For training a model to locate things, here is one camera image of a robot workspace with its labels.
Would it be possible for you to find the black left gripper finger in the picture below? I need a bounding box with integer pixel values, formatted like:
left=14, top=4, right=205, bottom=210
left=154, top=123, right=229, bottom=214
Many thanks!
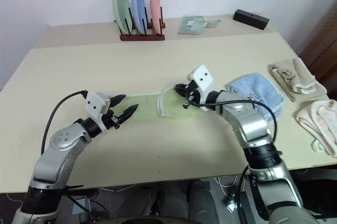
left=116, top=104, right=140, bottom=125
left=110, top=94, right=127, bottom=108

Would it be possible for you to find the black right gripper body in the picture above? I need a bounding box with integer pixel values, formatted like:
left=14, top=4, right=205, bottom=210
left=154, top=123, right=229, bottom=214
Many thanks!
left=182, top=80, right=202, bottom=109

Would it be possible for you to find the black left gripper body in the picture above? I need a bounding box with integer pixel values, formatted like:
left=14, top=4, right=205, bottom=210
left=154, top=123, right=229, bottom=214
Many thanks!
left=101, top=99, right=122, bottom=131

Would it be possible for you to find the light green towel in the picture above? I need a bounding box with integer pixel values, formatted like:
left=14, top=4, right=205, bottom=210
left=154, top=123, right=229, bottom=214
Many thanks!
left=115, top=87, right=204, bottom=125

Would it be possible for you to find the blue towel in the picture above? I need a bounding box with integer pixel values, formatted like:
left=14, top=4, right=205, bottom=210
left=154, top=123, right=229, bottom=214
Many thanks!
left=227, top=72, right=286, bottom=124

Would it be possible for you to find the beige towel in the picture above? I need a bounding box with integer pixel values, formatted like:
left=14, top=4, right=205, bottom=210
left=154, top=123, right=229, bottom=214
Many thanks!
left=268, top=57, right=329, bottom=103

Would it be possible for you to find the pink towel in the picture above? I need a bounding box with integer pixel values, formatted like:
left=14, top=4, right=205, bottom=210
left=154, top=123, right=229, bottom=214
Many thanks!
left=294, top=99, right=337, bottom=159

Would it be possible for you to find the folded green cloth with label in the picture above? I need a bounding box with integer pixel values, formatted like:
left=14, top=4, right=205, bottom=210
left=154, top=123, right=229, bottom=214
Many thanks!
left=177, top=15, right=209, bottom=36

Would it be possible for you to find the brown wooden plate rack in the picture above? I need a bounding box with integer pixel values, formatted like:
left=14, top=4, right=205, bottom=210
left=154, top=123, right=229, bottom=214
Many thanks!
left=113, top=7, right=166, bottom=42

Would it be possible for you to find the pink plate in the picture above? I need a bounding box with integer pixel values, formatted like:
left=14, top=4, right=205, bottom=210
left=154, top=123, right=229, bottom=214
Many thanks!
left=150, top=0, right=162, bottom=36

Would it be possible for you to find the light blue box under table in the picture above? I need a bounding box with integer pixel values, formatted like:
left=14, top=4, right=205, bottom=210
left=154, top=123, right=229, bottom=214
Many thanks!
left=71, top=197, right=92, bottom=215

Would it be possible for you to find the blue plate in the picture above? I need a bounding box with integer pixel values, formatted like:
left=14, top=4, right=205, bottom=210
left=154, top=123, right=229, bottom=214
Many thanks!
left=131, top=0, right=147, bottom=36

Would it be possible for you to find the green plate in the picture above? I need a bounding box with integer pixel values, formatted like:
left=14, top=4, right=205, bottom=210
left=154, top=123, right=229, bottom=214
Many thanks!
left=112, top=0, right=133, bottom=36

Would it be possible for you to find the black rectangular box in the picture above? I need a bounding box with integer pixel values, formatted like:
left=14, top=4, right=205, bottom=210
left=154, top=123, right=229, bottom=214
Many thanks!
left=232, top=8, right=271, bottom=31

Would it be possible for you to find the dark grey rounded shape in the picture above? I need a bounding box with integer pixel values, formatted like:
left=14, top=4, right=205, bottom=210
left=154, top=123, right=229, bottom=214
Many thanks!
left=187, top=179, right=221, bottom=221

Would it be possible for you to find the black device under table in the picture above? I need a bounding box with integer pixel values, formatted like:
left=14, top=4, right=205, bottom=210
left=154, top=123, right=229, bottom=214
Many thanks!
left=223, top=191, right=257, bottom=224

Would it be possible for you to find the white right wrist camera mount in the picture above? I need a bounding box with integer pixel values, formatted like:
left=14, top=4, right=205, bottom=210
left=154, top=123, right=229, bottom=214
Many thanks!
left=187, top=64, right=215, bottom=104

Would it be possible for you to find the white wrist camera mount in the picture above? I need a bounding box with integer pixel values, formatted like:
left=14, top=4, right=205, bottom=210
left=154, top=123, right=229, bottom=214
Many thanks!
left=187, top=64, right=215, bottom=104
left=84, top=91, right=112, bottom=133

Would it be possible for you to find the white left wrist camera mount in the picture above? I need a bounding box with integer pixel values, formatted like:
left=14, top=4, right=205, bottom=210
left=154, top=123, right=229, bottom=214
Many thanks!
left=84, top=91, right=112, bottom=133

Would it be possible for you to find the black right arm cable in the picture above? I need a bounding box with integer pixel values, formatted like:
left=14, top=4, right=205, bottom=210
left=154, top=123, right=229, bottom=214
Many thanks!
left=183, top=99, right=279, bottom=145

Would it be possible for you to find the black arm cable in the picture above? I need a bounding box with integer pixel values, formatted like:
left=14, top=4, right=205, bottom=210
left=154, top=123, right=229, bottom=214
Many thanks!
left=183, top=99, right=279, bottom=145
left=40, top=90, right=89, bottom=155

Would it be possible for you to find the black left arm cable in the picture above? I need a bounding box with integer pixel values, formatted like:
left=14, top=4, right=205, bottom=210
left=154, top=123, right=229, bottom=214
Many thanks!
left=40, top=90, right=89, bottom=155

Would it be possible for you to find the small green handled object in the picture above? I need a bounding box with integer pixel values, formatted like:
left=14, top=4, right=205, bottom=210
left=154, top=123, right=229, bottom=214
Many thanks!
left=206, top=18, right=222, bottom=28

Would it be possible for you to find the white cable under table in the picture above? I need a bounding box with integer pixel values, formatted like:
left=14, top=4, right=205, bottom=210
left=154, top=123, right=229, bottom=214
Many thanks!
left=214, top=173, right=239, bottom=196

